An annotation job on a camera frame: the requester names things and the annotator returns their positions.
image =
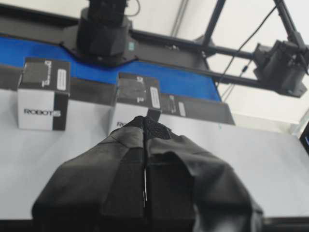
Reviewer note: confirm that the blue table cloth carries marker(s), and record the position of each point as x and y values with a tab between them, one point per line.
14	52

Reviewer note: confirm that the black dynamixel box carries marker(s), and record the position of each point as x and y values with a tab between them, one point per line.
43	94
136	95
171	105

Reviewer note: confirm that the white base board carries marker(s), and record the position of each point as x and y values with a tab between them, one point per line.
274	167

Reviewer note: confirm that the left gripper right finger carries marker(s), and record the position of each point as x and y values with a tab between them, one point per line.
191	190

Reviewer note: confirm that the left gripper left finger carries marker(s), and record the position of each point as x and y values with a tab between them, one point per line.
101	190

